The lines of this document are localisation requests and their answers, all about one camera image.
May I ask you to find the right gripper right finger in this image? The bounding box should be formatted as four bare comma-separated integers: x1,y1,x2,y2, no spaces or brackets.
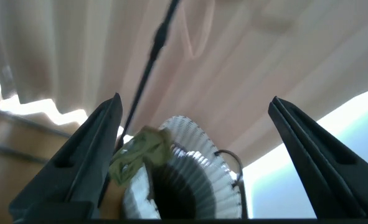
267,95,368,219

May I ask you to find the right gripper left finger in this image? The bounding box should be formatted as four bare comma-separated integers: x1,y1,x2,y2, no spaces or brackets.
8,91,125,223

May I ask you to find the white laundry basket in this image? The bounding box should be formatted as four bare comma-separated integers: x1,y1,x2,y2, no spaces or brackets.
122,114,249,220

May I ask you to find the black clothes rack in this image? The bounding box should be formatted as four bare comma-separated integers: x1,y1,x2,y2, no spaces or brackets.
0,0,182,208

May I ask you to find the green garment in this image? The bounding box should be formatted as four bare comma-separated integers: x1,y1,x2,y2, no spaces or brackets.
108,124,174,188

